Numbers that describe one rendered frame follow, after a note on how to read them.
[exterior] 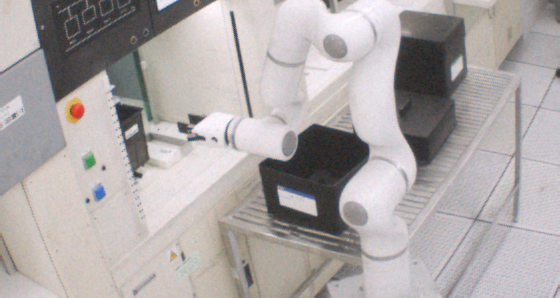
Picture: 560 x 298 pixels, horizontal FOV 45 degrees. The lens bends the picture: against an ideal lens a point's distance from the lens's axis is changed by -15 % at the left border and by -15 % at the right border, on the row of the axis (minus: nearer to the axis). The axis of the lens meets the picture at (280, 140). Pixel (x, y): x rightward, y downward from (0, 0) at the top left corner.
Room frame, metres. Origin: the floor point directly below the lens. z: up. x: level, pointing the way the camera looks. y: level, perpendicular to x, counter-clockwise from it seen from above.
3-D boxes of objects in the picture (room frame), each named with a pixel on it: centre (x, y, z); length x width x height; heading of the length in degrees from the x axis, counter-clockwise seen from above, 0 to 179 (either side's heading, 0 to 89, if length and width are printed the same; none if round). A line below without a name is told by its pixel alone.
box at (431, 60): (2.69, -0.62, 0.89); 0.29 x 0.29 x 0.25; 53
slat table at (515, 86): (2.31, -0.41, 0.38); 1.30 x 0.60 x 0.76; 141
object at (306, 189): (1.99, -0.11, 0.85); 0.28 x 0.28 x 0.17; 46
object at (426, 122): (2.29, -0.44, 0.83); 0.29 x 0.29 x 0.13; 52
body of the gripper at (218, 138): (1.75, 0.14, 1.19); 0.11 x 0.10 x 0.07; 51
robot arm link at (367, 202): (1.44, -0.19, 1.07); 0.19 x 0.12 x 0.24; 141
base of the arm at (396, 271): (1.47, -0.21, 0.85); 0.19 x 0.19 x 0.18
